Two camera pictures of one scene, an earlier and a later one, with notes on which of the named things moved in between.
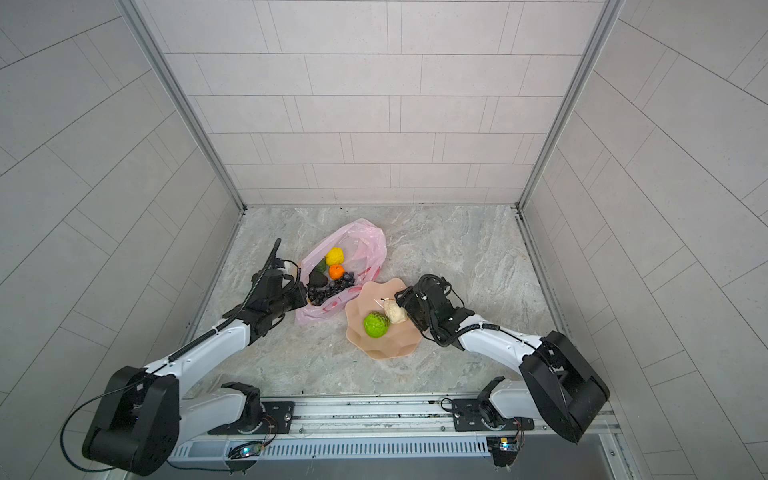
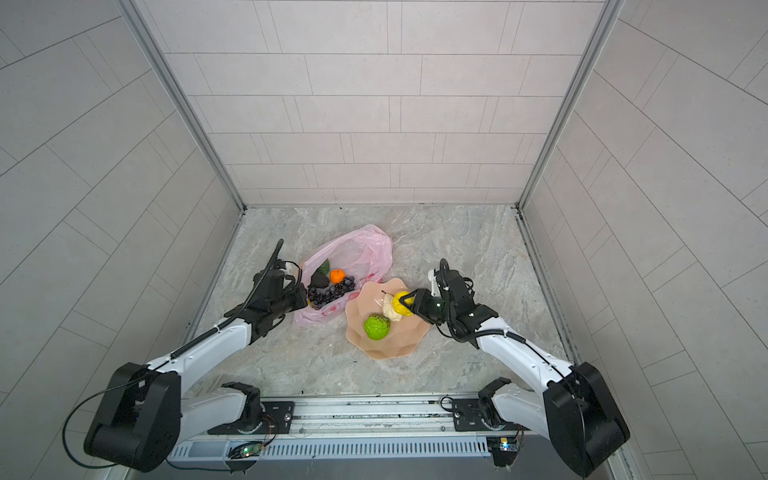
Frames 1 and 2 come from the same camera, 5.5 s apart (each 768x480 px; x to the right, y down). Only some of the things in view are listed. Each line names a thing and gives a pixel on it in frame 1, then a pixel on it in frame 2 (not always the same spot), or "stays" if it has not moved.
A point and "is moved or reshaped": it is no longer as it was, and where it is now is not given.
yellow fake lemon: x=335 y=256 is moved or reshaped
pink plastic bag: x=364 y=249 stays
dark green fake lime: x=322 y=266 stays
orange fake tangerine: x=336 y=272 stays
